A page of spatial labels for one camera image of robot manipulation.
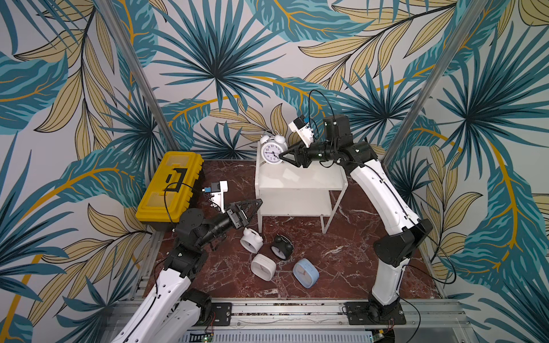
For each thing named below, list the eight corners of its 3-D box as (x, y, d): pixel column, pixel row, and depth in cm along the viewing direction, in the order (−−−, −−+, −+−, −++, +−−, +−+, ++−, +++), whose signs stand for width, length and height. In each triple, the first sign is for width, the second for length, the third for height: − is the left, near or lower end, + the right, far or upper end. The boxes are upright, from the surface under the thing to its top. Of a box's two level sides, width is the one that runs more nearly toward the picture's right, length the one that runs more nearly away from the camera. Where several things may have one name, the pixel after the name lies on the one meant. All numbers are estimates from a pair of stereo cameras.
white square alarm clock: (250, 272, 84) (248, 265, 77) (257, 259, 87) (255, 251, 81) (270, 282, 82) (270, 276, 75) (276, 268, 85) (277, 261, 78)
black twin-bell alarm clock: (271, 252, 90) (271, 242, 82) (278, 242, 92) (279, 231, 84) (285, 262, 87) (287, 253, 79) (292, 252, 90) (294, 242, 82)
